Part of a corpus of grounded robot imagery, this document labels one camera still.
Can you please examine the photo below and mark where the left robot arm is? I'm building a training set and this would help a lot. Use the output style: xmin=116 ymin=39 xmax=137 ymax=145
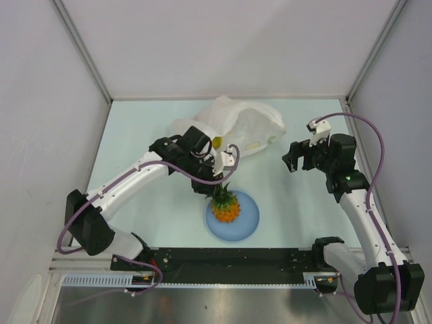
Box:
xmin=65 ymin=126 xmax=236 ymax=270

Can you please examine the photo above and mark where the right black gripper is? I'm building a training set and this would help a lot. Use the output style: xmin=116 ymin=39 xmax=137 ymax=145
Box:
xmin=281 ymin=134 xmax=335 ymax=174

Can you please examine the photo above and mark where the fake mango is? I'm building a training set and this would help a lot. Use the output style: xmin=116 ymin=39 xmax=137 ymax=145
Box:
xmin=212 ymin=136 xmax=223 ymax=150

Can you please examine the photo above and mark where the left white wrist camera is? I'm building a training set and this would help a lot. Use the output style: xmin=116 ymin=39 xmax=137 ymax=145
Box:
xmin=213 ymin=144 xmax=238 ymax=175

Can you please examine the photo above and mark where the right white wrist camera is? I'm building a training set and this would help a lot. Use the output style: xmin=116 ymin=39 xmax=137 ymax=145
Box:
xmin=306 ymin=119 xmax=331 ymax=147

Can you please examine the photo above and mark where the white plastic bag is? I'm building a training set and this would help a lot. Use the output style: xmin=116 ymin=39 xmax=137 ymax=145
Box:
xmin=171 ymin=96 xmax=286 ymax=157

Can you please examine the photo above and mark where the blue plastic plate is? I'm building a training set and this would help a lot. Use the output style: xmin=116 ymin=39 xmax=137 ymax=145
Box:
xmin=205 ymin=190 xmax=260 ymax=242

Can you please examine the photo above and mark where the aluminium frame rail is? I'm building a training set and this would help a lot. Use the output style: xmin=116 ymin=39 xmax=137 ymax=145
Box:
xmin=49 ymin=248 xmax=413 ymax=273

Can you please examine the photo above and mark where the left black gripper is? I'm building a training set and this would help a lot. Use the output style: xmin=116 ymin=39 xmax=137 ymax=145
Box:
xmin=182 ymin=154 xmax=223 ymax=196

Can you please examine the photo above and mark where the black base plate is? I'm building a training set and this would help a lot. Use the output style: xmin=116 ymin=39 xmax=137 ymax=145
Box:
xmin=110 ymin=247 xmax=352 ymax=292

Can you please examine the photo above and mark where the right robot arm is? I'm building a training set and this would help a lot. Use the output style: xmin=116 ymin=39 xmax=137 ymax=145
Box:
xmin=282 ymin=134 xmax=425 ymax=315

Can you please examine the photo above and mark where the fake pineapple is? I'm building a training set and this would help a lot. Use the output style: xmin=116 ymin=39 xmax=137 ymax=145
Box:
xmin=206 ymin=182 xmax=241 ymax=223

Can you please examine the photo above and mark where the white slotted cable duct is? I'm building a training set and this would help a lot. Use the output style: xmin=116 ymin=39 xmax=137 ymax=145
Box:
xmin=62 ymin=272 xmax=318 ymax=288

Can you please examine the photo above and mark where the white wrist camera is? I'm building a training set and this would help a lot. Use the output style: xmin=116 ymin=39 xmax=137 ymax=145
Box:
xmin=213 ymin=144 xmax=238 ymax=175
xmin=306 ymin=119 xmax=331 ymax=147

